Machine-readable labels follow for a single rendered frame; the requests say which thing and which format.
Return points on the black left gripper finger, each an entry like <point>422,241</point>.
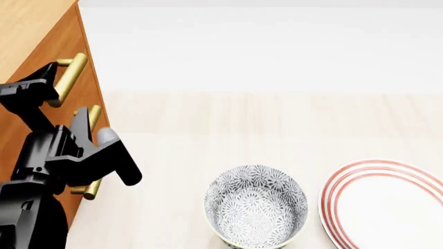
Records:
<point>82,129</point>
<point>27,92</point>

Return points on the grey floral patterned bowl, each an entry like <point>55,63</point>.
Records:
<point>256,207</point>

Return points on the white plate red rings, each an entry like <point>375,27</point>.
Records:
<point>387,207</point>

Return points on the wooden cabinet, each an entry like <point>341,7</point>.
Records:
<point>24,28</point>

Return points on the black gripper camera grey lens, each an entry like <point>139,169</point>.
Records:
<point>127,167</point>

